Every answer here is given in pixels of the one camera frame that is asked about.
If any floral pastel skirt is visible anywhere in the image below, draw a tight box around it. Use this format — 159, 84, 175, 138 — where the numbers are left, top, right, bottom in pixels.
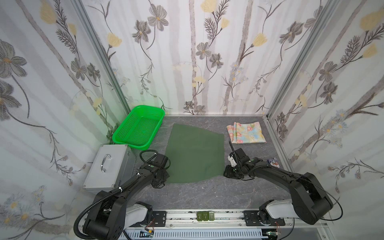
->
227, 122, 267, 144

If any dark green skirt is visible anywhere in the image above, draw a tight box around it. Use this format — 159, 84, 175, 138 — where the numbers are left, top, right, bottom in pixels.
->
166, 124, 225, 184

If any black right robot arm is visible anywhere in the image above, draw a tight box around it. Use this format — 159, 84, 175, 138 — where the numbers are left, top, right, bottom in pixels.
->
224, 148, 334, 225

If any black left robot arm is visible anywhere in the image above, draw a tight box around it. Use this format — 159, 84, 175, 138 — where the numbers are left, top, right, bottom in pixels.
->
74, 152, 171, 240

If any green plastic basket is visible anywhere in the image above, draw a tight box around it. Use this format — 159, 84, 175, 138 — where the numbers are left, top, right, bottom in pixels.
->
112, 105, 165, 151

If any silver metal case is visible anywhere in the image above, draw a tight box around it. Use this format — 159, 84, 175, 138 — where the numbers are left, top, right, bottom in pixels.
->
83, 145, 136, 194

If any green terminal block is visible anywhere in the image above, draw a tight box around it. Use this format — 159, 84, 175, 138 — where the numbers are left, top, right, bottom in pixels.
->
197, 211, 215, 222

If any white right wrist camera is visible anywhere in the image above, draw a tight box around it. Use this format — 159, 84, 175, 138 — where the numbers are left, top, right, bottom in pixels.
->
228, 155, 237, 168

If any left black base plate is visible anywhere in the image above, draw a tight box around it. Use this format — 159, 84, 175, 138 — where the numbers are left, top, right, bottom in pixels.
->
139, 211, 167, 228

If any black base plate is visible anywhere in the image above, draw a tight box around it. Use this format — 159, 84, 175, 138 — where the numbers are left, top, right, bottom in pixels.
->
139, 211, 167, 228
243, 210, 286, 227

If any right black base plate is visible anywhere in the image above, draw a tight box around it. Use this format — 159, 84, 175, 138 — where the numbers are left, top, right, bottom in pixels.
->
243, 210, 286, 227

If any aluminium mounting rail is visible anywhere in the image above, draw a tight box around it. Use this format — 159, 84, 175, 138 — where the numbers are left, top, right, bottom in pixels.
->
124, 209, 327, 230

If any white slotted cable duct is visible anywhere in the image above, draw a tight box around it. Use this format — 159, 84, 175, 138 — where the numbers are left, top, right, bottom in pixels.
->
119, 229, 268, 240

